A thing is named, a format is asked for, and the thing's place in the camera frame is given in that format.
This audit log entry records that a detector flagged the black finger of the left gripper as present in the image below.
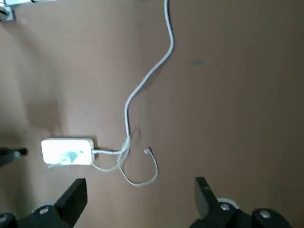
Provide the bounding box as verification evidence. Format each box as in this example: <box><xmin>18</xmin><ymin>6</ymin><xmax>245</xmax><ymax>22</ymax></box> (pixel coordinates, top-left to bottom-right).
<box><xmin>0</xmin><ymin>147</ymin><xmax>28</xmax><ymax>170</ymax></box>

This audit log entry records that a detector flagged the teal phone charger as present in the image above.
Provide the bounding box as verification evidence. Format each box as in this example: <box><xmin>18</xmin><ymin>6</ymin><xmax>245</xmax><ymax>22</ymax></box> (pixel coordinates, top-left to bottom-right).
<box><xmin>58</xmin><ymin>151</ymin><xmax>79</xmax><ymax>165</ymax></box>

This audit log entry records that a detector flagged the aluminium post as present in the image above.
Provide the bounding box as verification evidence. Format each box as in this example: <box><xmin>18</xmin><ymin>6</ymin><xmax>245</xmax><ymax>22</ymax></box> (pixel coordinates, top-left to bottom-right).
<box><xmin>0</xmin><ymin>6</ymin><xmax>16</xmax><ymax>22</ymax></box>

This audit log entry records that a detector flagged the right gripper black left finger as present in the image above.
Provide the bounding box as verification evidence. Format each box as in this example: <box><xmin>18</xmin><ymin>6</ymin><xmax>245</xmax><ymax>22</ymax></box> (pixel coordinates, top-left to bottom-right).
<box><xmin>0</xmin><ymin>178</ymin><xmax>88</xmax><ymax>228</ymax></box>

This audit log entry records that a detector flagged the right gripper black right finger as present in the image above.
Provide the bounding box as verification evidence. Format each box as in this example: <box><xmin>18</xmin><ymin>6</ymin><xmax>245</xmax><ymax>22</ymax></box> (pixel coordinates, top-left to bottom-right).
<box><xmin>190</xmin><ymin>176</ymin><xmax>295</xmax><ymax>228</ymax></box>

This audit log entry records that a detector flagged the white power strip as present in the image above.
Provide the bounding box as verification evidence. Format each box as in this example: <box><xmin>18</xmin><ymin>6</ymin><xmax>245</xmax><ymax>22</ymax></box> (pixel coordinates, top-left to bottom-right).
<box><xmin>41</xmin><ymin>136</ymin><xmax>98</xmax><ymax>166</ymax></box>

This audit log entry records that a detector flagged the thick white power strip cable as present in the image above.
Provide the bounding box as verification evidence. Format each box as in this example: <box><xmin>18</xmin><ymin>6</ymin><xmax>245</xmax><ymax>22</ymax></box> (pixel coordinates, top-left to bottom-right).
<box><xmin>93</xmin><ymin>0</ymin><xmax>175</xmax><ymax>155</ymax></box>

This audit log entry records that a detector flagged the thin white charger cable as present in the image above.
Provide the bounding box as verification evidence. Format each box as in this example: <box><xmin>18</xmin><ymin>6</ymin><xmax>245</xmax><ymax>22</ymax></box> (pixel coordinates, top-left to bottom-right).
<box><xmin>47</xmin><ymin>136</ymin><xmax>160</xmax><ymax>187</ymax></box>

